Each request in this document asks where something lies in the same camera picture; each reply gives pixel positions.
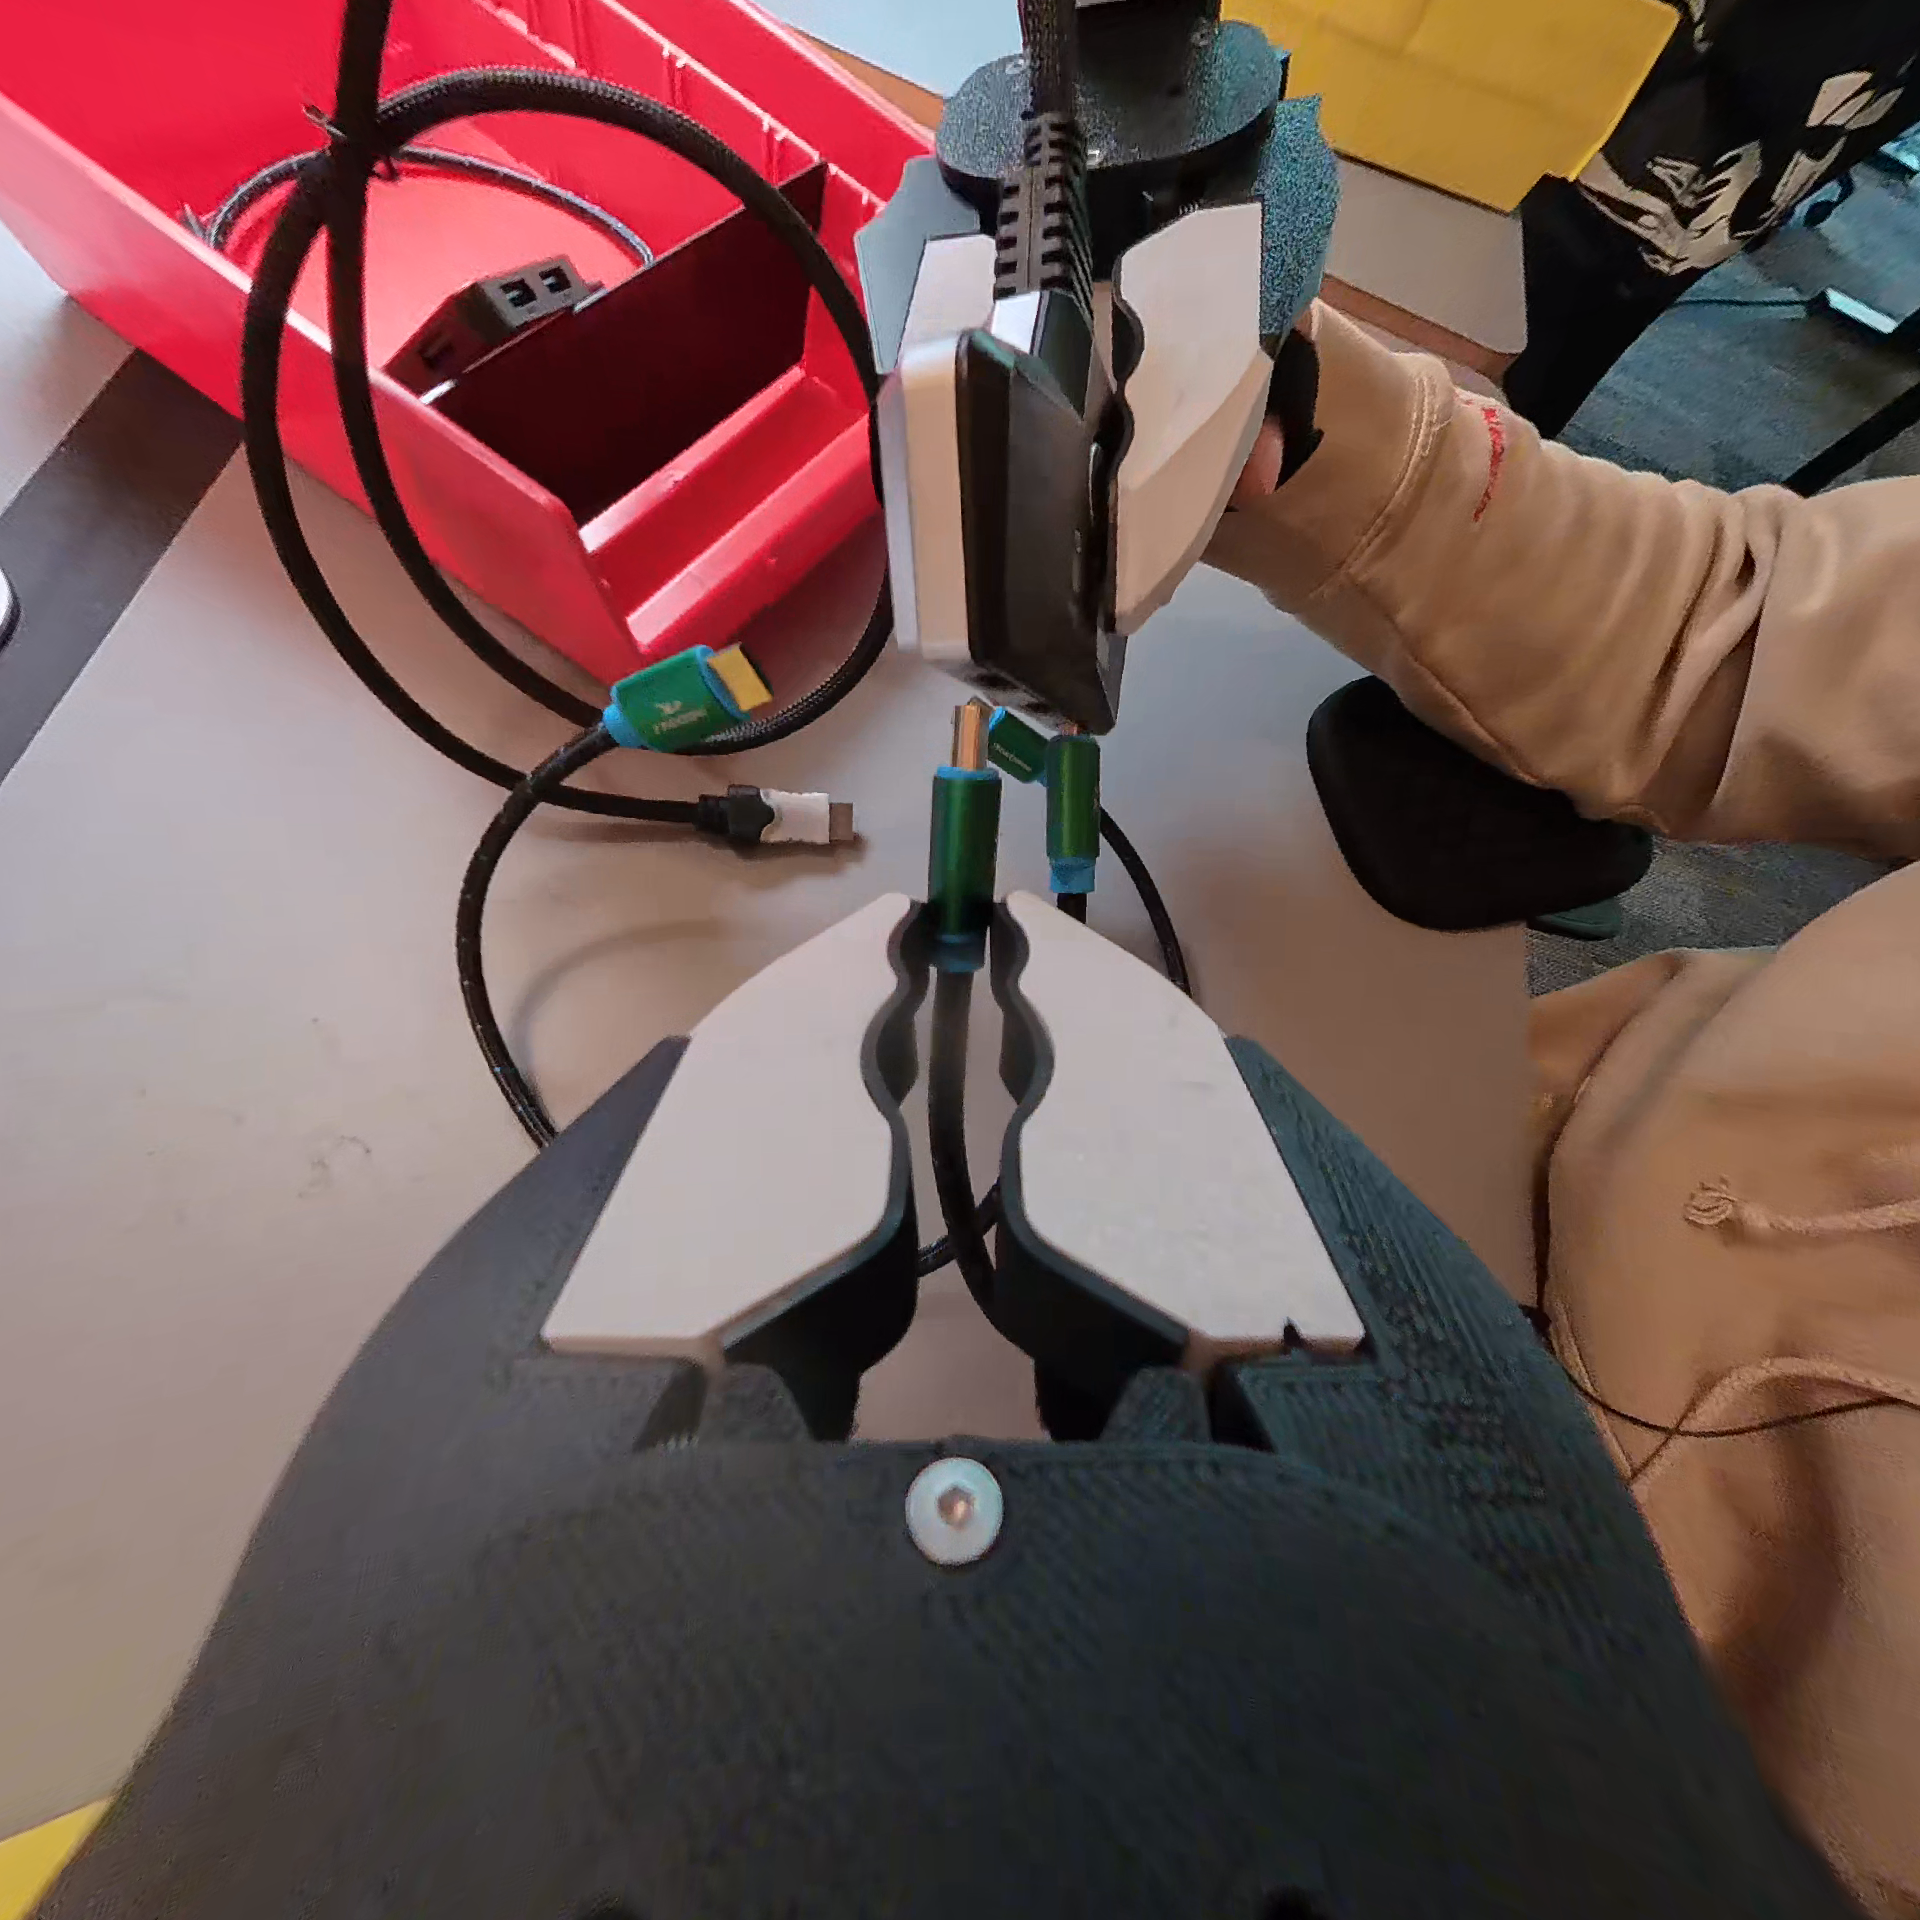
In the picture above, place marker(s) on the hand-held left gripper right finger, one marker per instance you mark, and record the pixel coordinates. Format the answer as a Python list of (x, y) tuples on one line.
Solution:
[(1170, 1185)]

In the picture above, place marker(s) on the black usb adapter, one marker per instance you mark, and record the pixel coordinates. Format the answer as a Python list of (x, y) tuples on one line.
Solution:
[(511, 299)]

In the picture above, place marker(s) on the black bin divider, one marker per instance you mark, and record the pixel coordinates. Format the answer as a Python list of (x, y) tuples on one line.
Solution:
[(644, 358)]

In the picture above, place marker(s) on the person's beige hoodie torso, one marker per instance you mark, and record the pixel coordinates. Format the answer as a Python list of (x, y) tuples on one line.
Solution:
[(1769, 1124)]

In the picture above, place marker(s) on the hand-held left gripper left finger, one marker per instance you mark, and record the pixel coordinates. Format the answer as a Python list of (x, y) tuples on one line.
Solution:
[(763, 1185)]

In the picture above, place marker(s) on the grey usb hub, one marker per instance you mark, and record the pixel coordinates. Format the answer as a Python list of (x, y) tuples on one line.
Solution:
[(922, 493)]

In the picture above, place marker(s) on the black chair armrest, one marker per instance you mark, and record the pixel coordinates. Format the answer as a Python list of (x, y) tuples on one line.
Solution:
[(1454, 840)]

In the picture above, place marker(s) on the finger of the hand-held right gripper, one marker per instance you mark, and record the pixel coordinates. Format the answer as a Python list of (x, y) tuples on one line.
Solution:
[(1193, 404), (948, 284)]

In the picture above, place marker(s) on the red plastic bin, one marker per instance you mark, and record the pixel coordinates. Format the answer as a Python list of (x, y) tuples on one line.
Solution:
[(494, 493)]

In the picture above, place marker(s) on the person's right forearm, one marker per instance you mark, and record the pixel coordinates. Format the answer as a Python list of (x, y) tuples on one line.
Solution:
[(1575, 598)]

